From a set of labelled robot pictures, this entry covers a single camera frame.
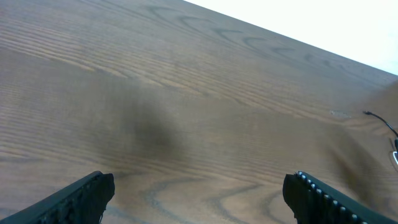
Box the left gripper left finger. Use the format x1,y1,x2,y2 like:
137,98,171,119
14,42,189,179
1,171,115,224

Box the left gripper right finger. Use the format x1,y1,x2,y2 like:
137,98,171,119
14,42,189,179
282,171,397,224

